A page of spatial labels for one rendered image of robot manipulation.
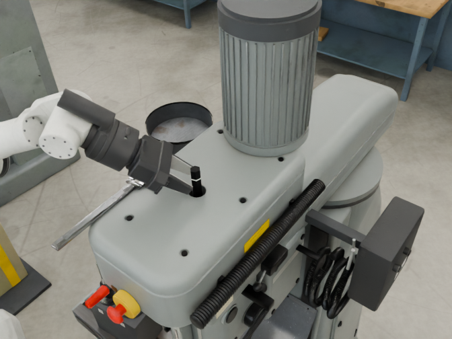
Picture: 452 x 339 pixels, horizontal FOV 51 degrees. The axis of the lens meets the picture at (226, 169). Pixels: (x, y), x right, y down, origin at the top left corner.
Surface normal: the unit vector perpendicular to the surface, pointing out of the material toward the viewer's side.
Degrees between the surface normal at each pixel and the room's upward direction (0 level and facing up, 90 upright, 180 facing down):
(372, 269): 90
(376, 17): 90
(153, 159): 36
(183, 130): 0
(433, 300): 0
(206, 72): 0
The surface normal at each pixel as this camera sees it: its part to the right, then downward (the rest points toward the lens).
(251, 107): -0.41, 0.63
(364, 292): -0.62, 0.55
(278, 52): 0.17, 0.66
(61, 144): -0.11, 0.77
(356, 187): -0.04, -0.74
